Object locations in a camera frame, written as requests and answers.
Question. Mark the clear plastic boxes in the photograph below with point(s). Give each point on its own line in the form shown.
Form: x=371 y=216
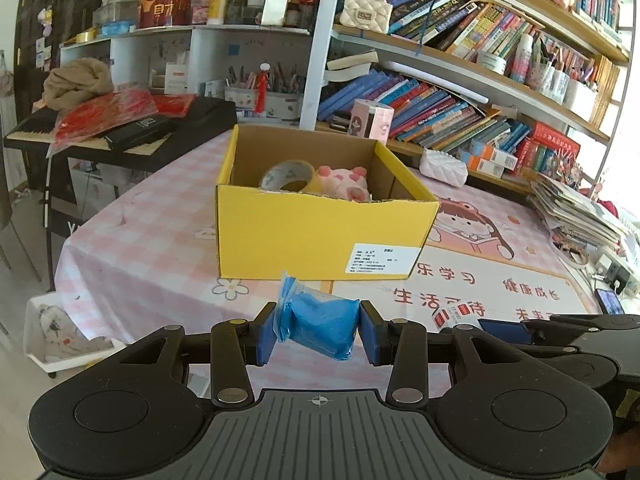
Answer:
x=115 y=12

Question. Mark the blue face mask pack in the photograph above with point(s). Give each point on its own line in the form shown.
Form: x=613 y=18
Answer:
x=117 y=27

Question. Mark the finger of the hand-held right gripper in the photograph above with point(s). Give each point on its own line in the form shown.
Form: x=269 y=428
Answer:
x=500 y=331
x=575 y=366

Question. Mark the yellow cardboard box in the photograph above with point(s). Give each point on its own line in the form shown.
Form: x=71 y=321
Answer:
x=300 y=235

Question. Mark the pink cartoon container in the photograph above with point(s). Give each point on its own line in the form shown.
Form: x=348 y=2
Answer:
x=370 y=120

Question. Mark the white quilted purse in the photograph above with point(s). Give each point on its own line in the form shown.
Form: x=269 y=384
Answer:
x=442 y=167

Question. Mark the red envelope pack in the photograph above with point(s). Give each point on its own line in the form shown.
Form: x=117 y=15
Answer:
x=175 y=105

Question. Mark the beige bundled cloth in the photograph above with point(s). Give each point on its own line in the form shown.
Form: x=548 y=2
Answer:
x=77 y=82

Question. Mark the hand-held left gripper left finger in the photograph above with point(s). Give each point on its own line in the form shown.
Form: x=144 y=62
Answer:
x=265 y=337

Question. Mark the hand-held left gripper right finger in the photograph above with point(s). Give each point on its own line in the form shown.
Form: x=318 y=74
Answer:
x=372 y=337

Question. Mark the white shelf unit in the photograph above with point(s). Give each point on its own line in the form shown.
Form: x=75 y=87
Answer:
x=210 y=50

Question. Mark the red tassel ornament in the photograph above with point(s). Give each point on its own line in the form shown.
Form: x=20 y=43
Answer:
x=262 y=90

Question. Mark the dark door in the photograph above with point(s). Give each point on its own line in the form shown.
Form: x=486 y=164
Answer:
x=60 y=10

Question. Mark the pink pastel bottle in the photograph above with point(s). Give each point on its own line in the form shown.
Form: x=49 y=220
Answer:
x=522 y=57

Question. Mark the small pink box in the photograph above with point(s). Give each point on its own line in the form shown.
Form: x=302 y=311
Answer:
x=201 y=10

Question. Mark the red boxed book set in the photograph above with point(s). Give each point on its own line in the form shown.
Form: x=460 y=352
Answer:
x=550 y=147

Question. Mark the row of blue books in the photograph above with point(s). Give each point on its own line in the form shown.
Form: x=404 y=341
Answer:
x=425 y=110

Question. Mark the white floor storage bin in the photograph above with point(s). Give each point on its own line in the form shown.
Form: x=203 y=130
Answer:
x=70 y=335

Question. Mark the yellow tape roll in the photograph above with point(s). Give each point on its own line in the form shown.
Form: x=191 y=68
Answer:
x=86 y=36

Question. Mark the white box red label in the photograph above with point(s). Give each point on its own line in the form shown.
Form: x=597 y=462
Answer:
x=175 y=79

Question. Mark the white pen holder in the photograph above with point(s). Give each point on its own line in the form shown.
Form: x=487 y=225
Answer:
x=240 y=100
x=284 y=105

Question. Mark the white power strip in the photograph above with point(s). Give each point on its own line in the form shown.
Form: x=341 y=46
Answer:
x=617 y=272

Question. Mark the stack of papers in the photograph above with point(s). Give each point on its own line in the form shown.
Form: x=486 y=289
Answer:
x=575 y=210

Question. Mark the pink pig plush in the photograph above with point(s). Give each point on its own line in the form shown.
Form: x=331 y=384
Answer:
x=345 y=182

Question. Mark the white bottle yellow label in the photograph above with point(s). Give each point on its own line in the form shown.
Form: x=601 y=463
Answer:
x=218 y=7

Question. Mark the clear packing tape roll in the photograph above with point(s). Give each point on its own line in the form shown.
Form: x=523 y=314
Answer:
x=280 y=175

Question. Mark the blue plastic bag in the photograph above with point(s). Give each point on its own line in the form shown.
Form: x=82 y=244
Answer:
x=320 y=327

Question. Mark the bag of red decorations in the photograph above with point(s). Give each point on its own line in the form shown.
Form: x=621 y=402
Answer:
x=100 y=120

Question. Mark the white round jar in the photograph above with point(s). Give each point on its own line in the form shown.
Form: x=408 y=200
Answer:
x=491 y=62

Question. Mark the black keyboard stand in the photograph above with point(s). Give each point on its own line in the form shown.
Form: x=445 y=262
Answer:
x=60 y=195

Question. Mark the black flat case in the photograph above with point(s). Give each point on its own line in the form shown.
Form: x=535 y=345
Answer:
x=140 y=132

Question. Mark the cream quilted pearl handbag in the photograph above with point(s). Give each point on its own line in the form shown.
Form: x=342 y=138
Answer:
x=365 y=12

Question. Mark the row of upright books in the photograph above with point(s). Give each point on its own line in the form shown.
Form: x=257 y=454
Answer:
x=597 y=5

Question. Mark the orange white small boxes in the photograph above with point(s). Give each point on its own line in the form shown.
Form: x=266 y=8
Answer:
x=490 y=157

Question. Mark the shelf pen cups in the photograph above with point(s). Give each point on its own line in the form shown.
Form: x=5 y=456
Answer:
x=565 y=85

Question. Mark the smartphone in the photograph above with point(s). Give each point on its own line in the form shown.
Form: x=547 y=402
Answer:
x=610 y=301

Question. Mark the black electronic keyboard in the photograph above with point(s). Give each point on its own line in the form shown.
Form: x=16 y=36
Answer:
x=200 y=125

